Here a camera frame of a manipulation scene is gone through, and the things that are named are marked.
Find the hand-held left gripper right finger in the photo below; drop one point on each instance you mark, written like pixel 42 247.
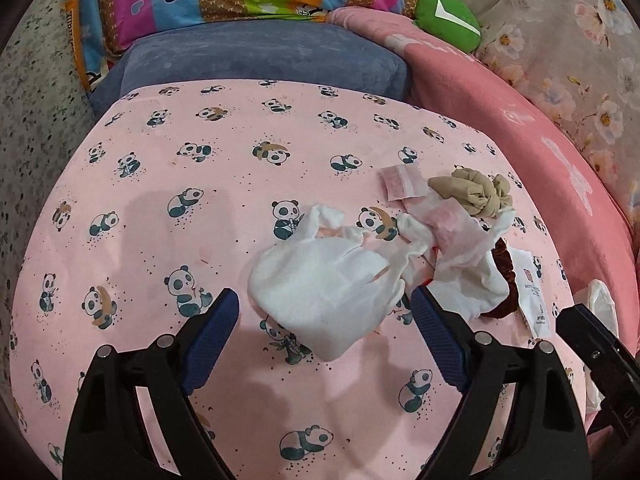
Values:
pixel 440 332

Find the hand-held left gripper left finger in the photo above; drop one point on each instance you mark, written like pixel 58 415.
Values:
pixel 212 332

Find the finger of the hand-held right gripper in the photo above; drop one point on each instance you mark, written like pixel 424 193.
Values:
pixel 590 340

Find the pink panda print tablecloth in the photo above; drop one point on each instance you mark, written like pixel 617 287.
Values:
pixel 200 260

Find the white printed paper tag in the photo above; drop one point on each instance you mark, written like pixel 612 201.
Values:
pixel 535 290

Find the dark red scrunchie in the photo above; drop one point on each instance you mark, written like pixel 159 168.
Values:
pixel 502 265

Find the pink and white wrapper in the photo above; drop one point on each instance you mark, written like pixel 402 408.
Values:
pixel 450 225

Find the beige knotted stocking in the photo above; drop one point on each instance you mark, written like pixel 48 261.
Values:
pixel 470 190

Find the small pink packet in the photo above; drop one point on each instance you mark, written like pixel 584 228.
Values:
pixel 402 180

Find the pink blanket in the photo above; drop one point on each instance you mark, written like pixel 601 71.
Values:
pixel 500 100

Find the blue sofa cushion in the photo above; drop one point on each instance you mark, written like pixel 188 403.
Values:
pixel 250 55

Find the grey floral blanket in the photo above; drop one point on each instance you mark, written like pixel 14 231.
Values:
pixel 575 60

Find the green cushion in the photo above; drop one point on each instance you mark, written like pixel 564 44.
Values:
pixel 440 27

